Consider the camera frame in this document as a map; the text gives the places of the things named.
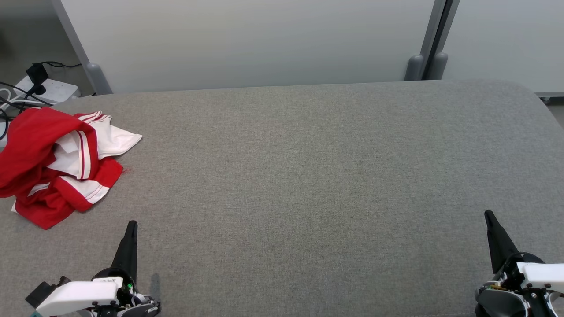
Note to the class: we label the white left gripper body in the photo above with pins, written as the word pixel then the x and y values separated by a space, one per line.
pixel 79 297

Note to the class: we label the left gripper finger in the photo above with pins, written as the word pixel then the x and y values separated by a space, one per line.
pixel 127 253

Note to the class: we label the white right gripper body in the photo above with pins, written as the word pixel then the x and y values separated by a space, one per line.
pixel 539 273

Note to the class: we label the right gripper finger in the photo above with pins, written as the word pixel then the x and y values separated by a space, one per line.
pixel 500 246

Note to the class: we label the red shorts with white band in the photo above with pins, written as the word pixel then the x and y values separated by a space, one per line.
pixel 44 211

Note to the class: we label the red Bulls basketball jersey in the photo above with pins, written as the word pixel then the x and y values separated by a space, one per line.
pixel 26 141

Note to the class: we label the white power strip with plugs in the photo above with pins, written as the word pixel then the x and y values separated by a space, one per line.
pixel 59 90

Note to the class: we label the white partition panel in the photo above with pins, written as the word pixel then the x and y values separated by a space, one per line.
pixel 506 39
pixel 264 44

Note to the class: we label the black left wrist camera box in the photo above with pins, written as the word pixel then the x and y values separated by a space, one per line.
pixel 37 296

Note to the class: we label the grey partition post with foot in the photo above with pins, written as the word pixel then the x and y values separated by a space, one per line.
pixel 437 66
pixel 414 68
pixel 71 35

